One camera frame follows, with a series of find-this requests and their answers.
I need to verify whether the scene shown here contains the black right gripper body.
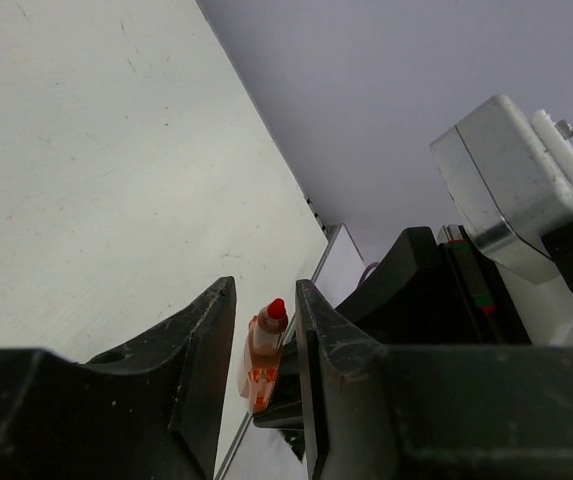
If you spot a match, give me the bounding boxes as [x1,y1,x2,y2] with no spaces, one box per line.
[435,223,573,346]

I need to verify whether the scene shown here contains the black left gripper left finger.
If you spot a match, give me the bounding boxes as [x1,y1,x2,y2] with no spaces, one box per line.
[73,277,236,479]

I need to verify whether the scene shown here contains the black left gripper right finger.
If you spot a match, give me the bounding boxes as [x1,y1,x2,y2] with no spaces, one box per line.
[295,280,406,479]

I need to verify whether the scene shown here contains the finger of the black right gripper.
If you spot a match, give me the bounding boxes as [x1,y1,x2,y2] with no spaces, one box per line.
[253,225,467,451]

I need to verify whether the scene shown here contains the orange highlighter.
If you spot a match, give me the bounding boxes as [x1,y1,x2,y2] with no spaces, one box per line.
[237,298,289,414]

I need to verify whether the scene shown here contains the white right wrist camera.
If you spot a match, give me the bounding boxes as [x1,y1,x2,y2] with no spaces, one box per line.
[430,94,573,346]

